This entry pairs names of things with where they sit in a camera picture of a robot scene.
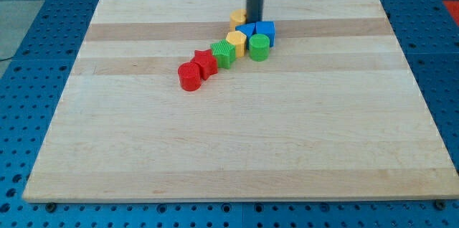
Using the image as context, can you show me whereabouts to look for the wooden board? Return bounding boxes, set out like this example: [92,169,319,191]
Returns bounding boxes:
[23,0,458,203]

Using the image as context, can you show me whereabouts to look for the blue cube block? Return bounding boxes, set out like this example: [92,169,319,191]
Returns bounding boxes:
[255,21,275,47]

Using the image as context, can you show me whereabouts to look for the red cylinder block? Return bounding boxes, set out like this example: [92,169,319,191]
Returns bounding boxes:
[178,62,202,92]

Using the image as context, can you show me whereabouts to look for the red star block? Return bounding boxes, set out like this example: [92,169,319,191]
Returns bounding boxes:
[191,49,218,80]

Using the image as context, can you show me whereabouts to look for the green cylinder block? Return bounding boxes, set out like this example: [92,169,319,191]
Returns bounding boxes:
[249,34,270,62]

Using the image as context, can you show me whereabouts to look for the yellow hexagon block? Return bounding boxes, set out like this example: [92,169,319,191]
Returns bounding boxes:
[226,31,247,58]

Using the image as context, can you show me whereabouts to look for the yellow cylinder block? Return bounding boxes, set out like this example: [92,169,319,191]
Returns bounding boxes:
[229,9,247,32]

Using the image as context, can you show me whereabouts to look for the green star block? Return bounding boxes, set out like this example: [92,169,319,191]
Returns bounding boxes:
[210,39,236,69]

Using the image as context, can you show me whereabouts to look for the blue triangle block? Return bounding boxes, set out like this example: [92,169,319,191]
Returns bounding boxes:
[235,23,255,49]

